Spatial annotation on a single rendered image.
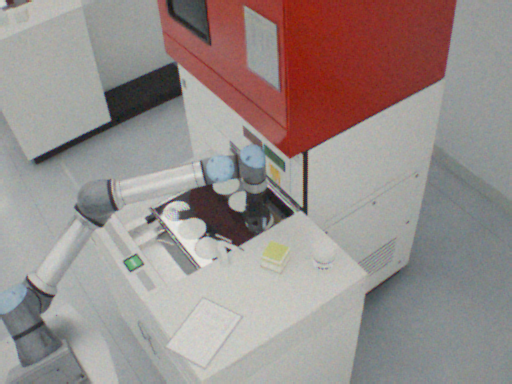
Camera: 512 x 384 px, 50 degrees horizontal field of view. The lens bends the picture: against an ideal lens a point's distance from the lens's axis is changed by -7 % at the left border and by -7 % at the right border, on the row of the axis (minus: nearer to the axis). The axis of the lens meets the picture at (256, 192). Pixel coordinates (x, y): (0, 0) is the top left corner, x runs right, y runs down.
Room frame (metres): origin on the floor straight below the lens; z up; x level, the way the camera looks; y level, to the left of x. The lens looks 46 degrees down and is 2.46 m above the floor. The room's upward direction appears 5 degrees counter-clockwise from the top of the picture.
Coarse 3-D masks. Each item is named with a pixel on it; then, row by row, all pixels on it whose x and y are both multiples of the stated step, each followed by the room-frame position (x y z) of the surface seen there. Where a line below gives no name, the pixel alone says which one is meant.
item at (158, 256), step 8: (144, 232) 1.38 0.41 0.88; (144, 248) 1.30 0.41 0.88; (152, 248) 1.30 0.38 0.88; (160, 248) 1.30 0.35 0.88; (152, 256) 1.26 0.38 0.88; (160, 256) 1.26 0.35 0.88; (168, 256) 1.26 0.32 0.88; (152, 264) 1.23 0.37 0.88; (160, 264) 1.23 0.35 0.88; (168, 264) 1.22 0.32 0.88; (176, 264) 1.22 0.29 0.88; (160, 272) 1.19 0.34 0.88; (168, 272) 1.19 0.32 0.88; (176, 272) 1.19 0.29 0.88; (168, 280) 1.15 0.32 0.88
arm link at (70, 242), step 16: (80, 224) 1.19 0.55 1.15; (96, 224) 1.19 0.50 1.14; (64, 240) 1.16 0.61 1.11; (80, 240) 1.16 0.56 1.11; (48, 256) 1.13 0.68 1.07; (64, 256) 1.13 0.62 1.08; (32, 272) 1.11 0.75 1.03; (48, 272) 1.09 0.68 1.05; (64, 272) 1.11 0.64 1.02; (32, 288) 1.05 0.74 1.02; (48, 288) 1.06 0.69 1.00; (48, 304) 1.04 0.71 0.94
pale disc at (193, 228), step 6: (186, 222) 1.39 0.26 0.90; (192, 222) 1.39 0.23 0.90; (198, 222) 1.39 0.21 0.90; (180, 228) 1.37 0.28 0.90; (186, 228) 1.36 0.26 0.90; (192, 228) 1.36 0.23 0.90; (198, 228) 1.36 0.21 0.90; (204, 228) 1.36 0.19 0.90; (180, 234) 1.34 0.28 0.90; (186, 234) 1.34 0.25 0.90; (192, 234) 1.33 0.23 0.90; (198, 234) 1.33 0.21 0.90
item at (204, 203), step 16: (192, 192) 1.54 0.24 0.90; (208, 192) 1.53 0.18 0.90; (160, 208) 1.47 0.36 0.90; (176, 208) 1.46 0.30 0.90; (192, 208) 1.46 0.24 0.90; (208, 208) 1.45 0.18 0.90; (224, 208) 1.45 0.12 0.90; (176, 224) 1.39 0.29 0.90; (208, 224) 1.37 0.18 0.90; (224, 224) 1.37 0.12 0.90; (240, 224) 1.36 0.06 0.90; (192, 240) 1.31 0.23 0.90; (240, 240) 1.29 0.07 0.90; (192, 256) 1.24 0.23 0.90
